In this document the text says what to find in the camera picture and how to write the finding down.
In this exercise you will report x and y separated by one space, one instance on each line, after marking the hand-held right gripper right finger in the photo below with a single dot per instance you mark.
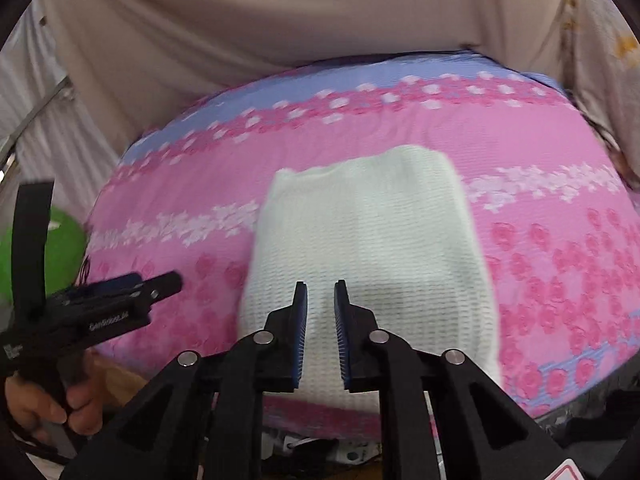
341 330

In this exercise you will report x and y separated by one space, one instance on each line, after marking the cream floral hanging garment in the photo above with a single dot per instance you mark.
610 60

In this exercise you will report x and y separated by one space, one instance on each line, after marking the white red black knit sweater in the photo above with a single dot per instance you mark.
370 260

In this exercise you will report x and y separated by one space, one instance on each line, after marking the white curtain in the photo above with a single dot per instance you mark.
40 125

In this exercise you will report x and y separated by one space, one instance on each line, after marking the pink floral bedsheet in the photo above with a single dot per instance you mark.
525 220

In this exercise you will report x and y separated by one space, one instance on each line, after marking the beige backdrop cloth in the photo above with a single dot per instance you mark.
250 25

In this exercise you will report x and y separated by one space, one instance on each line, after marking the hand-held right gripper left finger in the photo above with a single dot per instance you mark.
300 330

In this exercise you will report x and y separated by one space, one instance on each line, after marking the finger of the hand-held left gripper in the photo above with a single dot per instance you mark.
155 290

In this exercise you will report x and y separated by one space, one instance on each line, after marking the green object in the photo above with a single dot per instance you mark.
60 250

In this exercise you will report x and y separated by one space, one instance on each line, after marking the grey metal rail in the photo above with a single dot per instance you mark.
45 102

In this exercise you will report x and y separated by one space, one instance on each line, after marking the person's left hand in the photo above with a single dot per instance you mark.
82 405

